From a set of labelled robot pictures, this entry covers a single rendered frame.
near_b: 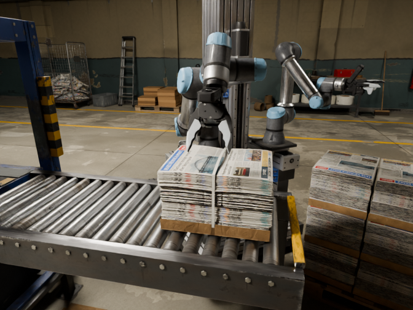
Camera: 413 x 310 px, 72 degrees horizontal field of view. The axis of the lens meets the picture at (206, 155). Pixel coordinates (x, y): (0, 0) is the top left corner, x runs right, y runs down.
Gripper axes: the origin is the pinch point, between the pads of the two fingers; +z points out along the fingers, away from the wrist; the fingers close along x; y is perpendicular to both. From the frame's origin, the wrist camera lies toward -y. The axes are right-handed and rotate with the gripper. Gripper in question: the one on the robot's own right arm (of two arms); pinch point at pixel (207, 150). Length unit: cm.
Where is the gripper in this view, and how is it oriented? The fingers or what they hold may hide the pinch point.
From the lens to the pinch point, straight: 77.4
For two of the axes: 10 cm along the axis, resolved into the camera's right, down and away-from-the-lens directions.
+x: -9.8, -0.6, 1.9
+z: -0.9, 9.8, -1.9
